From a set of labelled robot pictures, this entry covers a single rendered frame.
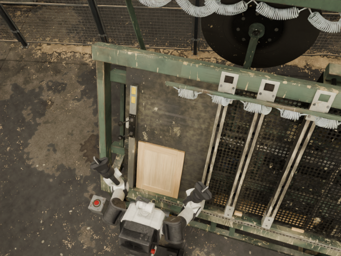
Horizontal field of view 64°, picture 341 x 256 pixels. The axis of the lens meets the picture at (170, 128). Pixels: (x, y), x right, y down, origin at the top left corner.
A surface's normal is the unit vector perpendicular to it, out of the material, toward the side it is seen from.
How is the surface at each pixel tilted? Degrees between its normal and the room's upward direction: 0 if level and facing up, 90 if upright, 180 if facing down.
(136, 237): 23
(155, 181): 59
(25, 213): 0
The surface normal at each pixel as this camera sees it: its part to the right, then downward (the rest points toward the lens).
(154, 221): 0.07, -0.77
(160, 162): -0.26, 0.48
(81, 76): -0.04, -0.48
